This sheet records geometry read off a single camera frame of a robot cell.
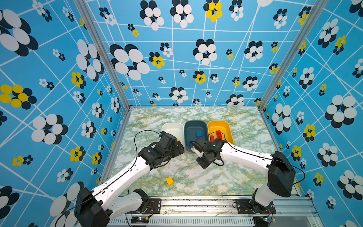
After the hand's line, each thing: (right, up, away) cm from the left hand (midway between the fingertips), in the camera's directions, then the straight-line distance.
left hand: (180, 149), depth 78 cm
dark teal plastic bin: (+7, +10, +28) cm, 30 cm away
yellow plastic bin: (+32, +11, +27) cm, 43 cm away
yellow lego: (-6, -19, +3) cm, 20 cm away
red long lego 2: (+22, +3, +21) cm, 31 cm away
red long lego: (+27, +5, +23) cm, 36 cm away
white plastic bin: (-4, +10, +24) cm, 26 cm away
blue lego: (+13, +6, +21) cm, 26 cm away
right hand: (+13, -8, +5) cm, 16 cm away
